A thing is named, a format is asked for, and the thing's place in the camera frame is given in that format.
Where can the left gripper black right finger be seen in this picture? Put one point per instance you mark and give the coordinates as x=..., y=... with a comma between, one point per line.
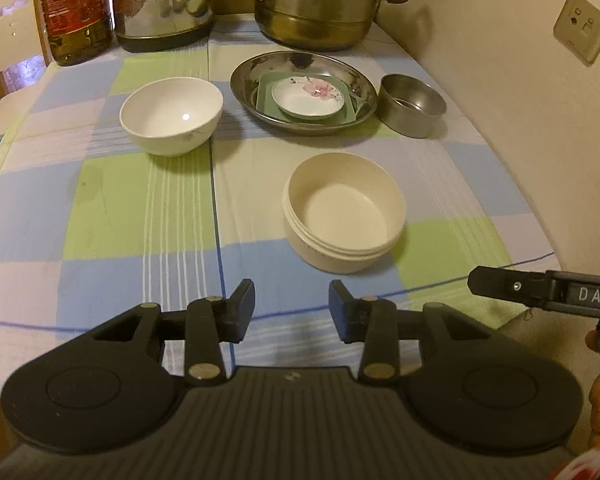
x=374, y=322

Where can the stainless steel kettle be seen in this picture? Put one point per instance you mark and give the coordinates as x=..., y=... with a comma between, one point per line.
x=156, y=25

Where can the green rectangular tray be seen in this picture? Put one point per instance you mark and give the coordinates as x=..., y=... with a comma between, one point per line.
x=266, y=105

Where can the plaid pastel tablecloth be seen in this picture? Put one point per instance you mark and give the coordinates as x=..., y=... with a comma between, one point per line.
x=91, y=226

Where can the beige wall socket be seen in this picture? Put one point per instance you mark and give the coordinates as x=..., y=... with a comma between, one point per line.
x=578, y=29

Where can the white wooden chair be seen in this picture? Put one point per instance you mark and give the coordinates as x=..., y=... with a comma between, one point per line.
x=24, y=52

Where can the small floral saucer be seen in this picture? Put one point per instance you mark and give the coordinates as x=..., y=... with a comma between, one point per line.
x=307, y=97

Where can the large steel plate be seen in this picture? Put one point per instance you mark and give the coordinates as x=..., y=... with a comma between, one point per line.
x=244, y=83

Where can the cream plastic bowl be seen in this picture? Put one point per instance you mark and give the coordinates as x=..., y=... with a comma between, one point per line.
x=342, y=212

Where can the white ceramic bowl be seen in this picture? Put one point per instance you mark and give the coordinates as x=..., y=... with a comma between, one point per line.
x=172, y=117

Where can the small steel bowl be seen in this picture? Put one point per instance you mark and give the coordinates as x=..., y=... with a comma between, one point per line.
x=409, y=106

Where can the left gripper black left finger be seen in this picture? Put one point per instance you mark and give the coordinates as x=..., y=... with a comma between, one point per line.
x=211, y=321

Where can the cooking oil bottle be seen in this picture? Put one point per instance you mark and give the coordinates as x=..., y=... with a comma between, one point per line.
x=77, y=30

